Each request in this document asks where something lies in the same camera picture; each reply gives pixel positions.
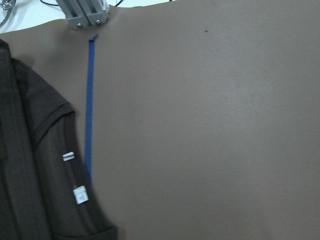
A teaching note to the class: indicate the aluminium profile post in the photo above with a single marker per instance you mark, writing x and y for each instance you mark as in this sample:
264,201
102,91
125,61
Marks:
84,13

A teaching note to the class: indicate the dark brown t-shirt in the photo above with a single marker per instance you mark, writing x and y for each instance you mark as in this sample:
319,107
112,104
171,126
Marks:
45,192

